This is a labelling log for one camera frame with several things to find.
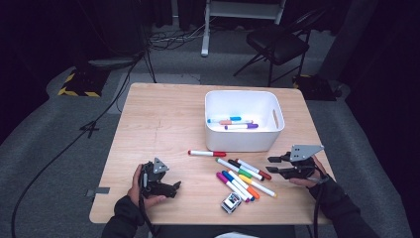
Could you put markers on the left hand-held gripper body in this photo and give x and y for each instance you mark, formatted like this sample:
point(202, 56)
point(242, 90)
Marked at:
point(152, 183)

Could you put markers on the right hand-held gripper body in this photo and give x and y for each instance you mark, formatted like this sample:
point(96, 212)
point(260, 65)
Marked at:
point(302, 168)

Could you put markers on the yellow marker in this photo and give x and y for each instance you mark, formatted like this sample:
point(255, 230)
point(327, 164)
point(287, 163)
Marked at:
point(262, 189)

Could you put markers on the orange marker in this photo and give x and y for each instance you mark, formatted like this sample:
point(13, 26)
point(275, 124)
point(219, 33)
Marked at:
point(253, 192)

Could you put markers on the black marker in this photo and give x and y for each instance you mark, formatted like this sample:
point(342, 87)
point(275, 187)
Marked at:
point(235, 163)

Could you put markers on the white plastic bin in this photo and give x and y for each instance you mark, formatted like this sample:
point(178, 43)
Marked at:
point(241, 140)

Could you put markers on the red marker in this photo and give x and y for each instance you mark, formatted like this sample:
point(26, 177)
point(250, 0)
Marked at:
point(206, 153)

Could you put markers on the dark blue marker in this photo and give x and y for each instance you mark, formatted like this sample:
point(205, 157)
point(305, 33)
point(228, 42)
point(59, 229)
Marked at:
point(231, 178)

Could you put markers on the green marker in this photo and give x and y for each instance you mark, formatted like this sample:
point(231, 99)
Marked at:
point(228, 164)

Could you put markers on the magenta marker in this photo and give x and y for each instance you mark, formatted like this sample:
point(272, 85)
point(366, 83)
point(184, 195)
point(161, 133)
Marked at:
point(224, 180)

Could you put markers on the salmon marker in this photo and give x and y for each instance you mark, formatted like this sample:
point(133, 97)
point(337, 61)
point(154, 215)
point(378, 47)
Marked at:
point(231, 122)

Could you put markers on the light blue marker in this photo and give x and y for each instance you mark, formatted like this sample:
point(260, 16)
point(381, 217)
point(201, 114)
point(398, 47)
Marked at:
point(221, 120)

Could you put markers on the person's left hand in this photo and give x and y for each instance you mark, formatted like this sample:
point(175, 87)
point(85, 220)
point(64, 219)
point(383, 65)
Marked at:
point(134, 191)

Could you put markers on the person's right hand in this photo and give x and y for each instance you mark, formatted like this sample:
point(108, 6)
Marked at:
point(320, 175)

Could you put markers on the grey tape piece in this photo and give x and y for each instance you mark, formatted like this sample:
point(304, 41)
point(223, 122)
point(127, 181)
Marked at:
point(98, 191)

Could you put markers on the small white toy box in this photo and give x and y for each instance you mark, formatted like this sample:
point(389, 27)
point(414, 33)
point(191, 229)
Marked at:
point(231, 203)

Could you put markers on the black floor base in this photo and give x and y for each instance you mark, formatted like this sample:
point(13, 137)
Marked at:
point(315, 87)

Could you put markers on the black folding chair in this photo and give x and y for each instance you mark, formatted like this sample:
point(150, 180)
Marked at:
point(277, 43)

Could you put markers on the black yellow striped base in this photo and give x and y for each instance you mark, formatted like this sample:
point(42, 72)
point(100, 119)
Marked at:
point(84, 84)

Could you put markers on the grey round stand base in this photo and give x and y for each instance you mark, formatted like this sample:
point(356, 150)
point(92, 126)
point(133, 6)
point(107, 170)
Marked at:
point(112, 62)

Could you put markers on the white metal stand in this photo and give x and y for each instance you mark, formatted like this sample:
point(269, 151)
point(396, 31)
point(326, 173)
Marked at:
point(206, 33)

